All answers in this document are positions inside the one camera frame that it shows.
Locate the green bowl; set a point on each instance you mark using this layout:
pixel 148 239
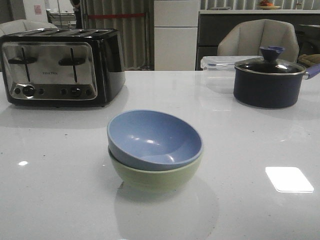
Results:
pixel 156 181

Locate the beige chair right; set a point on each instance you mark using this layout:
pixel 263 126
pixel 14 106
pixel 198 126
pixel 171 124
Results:
pixel 246 38

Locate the beige chair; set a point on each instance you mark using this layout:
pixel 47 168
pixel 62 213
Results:
pixel 246 38
pixel 22 25

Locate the dark blue saucepan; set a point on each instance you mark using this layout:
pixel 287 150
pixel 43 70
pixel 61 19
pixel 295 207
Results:
pixel 270 90

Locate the white refrigerator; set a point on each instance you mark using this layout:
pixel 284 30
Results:
pixel 175 34

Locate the glass pot lid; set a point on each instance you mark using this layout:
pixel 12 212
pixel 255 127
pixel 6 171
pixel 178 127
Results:
pixel 270 63

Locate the dark kitchen counter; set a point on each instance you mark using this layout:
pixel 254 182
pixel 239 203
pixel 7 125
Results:
pixel 214 25

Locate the blue bowl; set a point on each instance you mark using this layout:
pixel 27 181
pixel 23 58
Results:
pixel 151 140

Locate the yellow-brown cloth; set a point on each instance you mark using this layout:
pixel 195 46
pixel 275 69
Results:
pixel 309 60

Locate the black and chrome toaster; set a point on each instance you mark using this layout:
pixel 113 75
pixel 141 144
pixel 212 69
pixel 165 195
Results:
pixel 52 67

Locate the beige chair left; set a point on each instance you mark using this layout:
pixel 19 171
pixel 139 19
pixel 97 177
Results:
pixel 22 25

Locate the fruit plate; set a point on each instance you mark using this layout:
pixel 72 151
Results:
pixel 267 5

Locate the clear plastic food container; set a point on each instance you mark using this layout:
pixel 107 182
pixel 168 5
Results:
pixel 219 71

